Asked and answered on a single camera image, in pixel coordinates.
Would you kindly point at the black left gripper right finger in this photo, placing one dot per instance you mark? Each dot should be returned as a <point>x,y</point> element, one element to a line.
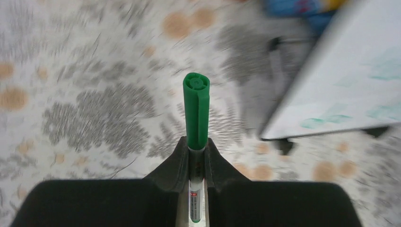
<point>233,200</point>

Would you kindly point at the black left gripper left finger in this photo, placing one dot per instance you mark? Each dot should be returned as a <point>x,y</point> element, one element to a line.
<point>160,199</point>

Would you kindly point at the green marker cap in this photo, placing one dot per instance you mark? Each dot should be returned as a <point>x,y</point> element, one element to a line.
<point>196,107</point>

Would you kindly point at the black framed whiteboard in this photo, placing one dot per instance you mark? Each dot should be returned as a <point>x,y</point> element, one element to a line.
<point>351,80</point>

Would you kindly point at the white whiteboard marker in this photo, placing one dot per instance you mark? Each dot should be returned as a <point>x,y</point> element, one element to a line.
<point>196,178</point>

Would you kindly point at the floral tablecloth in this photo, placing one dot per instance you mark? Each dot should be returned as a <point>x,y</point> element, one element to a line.
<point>93,89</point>

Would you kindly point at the blue cartoon cloth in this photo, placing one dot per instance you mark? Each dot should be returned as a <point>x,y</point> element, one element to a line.
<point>318,13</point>

